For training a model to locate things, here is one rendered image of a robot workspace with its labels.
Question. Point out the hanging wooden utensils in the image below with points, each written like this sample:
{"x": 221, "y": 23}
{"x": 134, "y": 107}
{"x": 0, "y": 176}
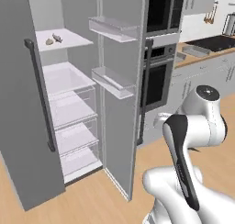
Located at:
{"x": 210, "y": 15}

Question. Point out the white fridge shelf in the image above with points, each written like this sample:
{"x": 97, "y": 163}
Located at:
{"x": 69, "y": 39}

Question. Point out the black hob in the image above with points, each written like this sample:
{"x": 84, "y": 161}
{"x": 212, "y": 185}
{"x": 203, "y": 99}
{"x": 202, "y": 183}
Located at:
{"x": 214, "y": 42}

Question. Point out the clear fridge drawer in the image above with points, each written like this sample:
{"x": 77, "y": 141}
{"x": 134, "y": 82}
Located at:
{"x": 76, "y": 137}
{"x": 73, "y": 106}
{"x": 81, "y": 163}

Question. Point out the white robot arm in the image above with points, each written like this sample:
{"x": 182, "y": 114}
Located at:
{"x": 195, "y": 126}

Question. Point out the grey base cupboards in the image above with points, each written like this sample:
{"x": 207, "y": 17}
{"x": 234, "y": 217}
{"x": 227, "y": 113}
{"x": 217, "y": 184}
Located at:
{"x": 199, "y": 73}

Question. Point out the grey open fridge door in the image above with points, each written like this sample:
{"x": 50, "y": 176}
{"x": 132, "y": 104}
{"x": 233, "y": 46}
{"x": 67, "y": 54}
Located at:
{"x": 119, "y": 136}

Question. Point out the grey tupperware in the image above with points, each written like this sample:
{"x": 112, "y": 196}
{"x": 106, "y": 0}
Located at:
{"x": 195, "y": 51}
{"x": 180, "y": 57}

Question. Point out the grey closed fridge door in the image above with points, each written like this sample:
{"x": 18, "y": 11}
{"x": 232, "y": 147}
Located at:
{"x": 18, "y": 111}

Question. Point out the clear door bin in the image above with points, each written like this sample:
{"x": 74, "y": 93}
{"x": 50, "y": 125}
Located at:
{"x": 113, "y": 82}
{"x": 113, "y": 28}

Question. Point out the grey fridge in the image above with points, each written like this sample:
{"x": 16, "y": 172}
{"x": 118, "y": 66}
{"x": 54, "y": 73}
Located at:
{"x": 73, "y": 13}

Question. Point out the beige garlic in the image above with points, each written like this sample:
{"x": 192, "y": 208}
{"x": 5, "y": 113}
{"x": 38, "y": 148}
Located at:
{"x": 49, "y": 42}

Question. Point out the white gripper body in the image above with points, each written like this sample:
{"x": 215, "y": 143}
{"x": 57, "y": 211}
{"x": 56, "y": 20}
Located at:
{"x": 159, "y": 117}

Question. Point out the black built-in microwave oven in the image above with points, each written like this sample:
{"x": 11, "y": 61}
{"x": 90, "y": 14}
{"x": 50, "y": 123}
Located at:
{"x": 162, "y": 8}

